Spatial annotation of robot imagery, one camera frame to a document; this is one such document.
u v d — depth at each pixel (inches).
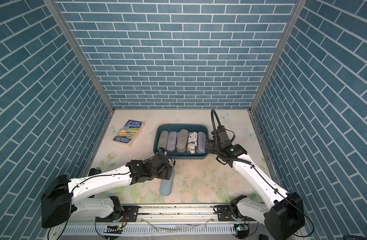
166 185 31.7
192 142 36.8
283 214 14.9
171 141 38.8
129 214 29.0
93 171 32.8
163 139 39.0
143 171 22.6
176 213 29.8
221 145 23.5
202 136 38.4
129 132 41.0
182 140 37.0
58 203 15.3
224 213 29.0
